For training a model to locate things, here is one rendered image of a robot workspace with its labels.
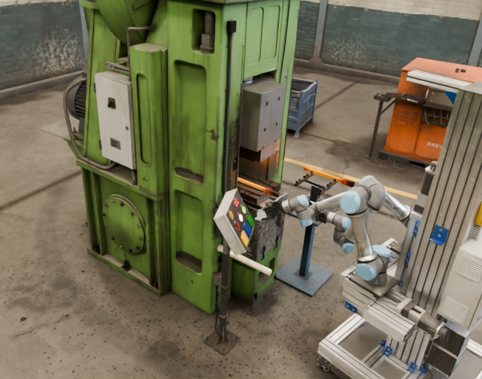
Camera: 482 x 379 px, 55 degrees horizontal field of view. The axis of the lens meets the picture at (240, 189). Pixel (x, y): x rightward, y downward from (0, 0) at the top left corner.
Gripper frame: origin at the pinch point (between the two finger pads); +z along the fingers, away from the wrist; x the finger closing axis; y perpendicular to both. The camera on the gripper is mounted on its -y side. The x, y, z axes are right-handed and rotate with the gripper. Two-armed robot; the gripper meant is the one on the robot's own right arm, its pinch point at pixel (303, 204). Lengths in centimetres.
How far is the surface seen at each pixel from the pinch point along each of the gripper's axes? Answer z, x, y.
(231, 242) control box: 9, -71, -2
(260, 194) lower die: 31.7, -6.9, 0.9
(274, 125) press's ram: 31, 3, -50
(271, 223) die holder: 24.8, 1.7, 27.6
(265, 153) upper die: 30.6, -6.1, -31.6
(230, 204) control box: 19, -61, -20
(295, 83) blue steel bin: 230, 395, 39
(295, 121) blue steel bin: 188, 330, 76
